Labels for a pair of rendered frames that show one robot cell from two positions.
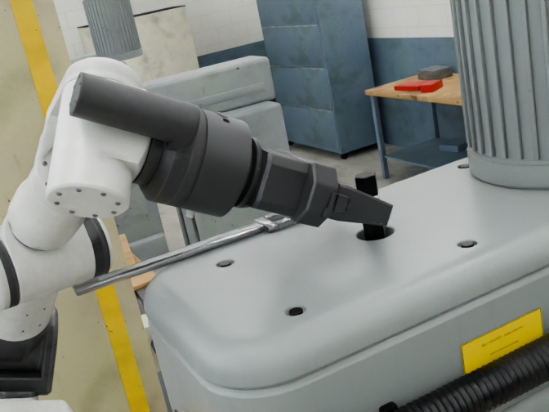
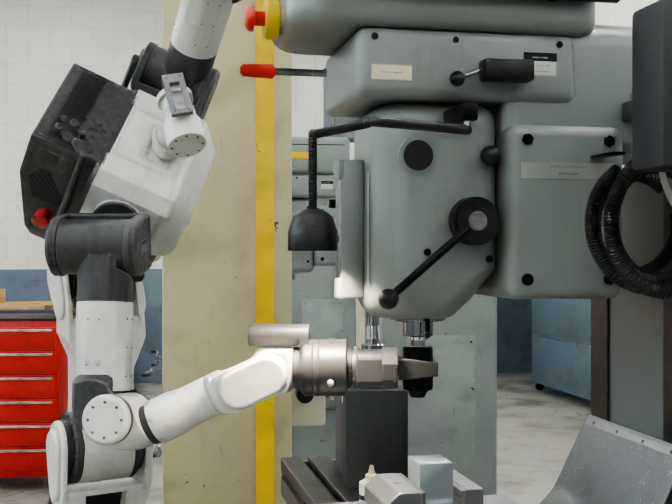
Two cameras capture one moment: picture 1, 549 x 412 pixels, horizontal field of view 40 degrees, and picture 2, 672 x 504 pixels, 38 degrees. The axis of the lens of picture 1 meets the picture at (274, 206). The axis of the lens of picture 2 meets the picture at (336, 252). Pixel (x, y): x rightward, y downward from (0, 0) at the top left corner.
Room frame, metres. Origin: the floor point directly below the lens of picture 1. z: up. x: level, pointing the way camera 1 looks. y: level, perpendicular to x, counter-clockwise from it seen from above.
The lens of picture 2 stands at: (-0.84, -0.26, 1.42)
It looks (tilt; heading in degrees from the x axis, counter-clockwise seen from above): 0 degrees down; 11
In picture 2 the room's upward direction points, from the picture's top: straight up
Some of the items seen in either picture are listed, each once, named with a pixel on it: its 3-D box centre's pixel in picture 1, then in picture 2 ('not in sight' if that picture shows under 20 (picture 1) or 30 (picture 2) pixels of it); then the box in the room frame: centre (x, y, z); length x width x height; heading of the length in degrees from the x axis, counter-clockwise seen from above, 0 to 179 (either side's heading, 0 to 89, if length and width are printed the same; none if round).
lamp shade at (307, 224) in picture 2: not in sight; (312, 229); (0.54, 0.05, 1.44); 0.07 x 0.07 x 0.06
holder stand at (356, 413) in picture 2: not in sight; (369, 425); (1.10, 0.05, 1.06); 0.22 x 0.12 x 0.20; 16
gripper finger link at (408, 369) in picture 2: not in sight; (417, 369); (0.64, -0.09, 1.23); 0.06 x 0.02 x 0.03; 98
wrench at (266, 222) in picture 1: (190, 250); not in sight; (0.72, 0.09, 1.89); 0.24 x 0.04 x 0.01; 112
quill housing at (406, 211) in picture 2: not in sight; (420, 213); (0.67, -0.09, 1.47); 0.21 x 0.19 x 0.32; 23
